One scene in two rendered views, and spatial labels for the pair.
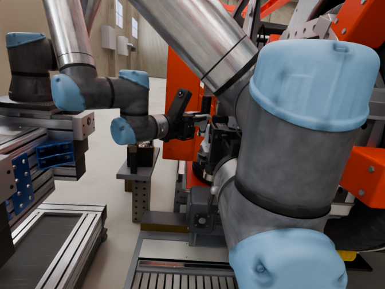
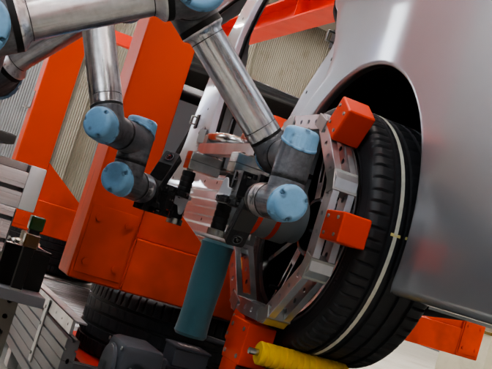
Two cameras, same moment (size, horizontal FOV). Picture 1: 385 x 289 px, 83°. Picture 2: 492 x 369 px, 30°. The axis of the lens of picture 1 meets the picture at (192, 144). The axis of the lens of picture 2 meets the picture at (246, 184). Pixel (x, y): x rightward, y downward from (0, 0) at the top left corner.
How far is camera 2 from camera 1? 1.69 m
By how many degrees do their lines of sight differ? 29
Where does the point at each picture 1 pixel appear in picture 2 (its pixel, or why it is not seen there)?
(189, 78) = not seen: hidden behind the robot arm
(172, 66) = not seen: hidden behind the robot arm
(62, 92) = (110, 122)
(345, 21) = (334, 123)
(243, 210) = (275, 181)
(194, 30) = (252, 110)
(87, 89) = (122, 124)
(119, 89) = (138, 132)
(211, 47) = (259, 120)
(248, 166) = (279, 164)
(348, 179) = (327, 230)
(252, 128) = (281, 151)
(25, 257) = not seen: outside the picture
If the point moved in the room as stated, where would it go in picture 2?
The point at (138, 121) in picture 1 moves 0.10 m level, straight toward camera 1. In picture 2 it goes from (139, 170) to (158, 175)
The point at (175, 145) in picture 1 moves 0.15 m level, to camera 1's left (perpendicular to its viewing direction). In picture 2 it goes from (98, 252) to (47, 238)
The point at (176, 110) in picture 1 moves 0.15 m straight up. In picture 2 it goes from (162, 174) to (180, 117)
